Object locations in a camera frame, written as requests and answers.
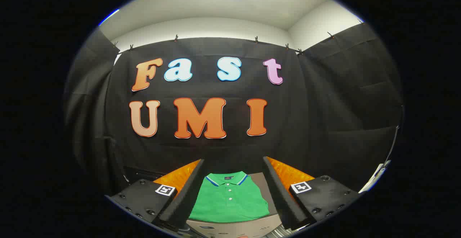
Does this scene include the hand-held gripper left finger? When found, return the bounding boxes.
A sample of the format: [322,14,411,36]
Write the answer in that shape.
[107,159,206,230]

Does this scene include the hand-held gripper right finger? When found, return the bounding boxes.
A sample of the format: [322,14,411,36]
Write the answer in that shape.
[262,156,361,231]

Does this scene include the green polo shirt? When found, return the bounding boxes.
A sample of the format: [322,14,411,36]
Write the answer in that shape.
[189,171,270,223]

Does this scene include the black backdrop cloth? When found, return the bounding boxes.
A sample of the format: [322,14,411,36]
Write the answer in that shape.
[65,23,404,195]

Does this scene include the white object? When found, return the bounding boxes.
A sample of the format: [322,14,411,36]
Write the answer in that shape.
[359,160,392,194]

